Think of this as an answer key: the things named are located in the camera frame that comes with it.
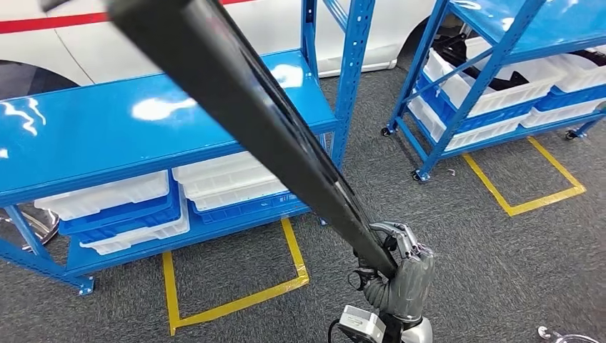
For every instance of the white car with red stripe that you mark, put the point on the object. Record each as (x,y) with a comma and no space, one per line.
(85,52)

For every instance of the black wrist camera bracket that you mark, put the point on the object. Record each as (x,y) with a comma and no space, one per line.
(392,331)

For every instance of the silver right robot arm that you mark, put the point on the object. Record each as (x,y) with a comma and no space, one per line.
(419,333)

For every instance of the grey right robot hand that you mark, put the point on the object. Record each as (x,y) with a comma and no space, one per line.
(412,289)

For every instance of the blue metal shelf rack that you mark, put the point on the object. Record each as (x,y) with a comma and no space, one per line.
(118,123)

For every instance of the chrome stanchion post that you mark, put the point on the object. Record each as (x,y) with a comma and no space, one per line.
(33,227)

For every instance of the black car part in bin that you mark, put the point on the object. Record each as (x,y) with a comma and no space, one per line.
(492,83)

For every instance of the blue plastic bin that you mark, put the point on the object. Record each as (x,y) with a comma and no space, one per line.
(118,218)
(492,122)
(132,229)
(573,98)
(246,213)

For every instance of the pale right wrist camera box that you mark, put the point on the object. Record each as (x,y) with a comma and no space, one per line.
(360,326)

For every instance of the blue metal rack on casters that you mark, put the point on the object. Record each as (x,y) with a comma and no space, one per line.
(544,23)

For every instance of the long black plastic car part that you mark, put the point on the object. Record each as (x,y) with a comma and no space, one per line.
(236,94)

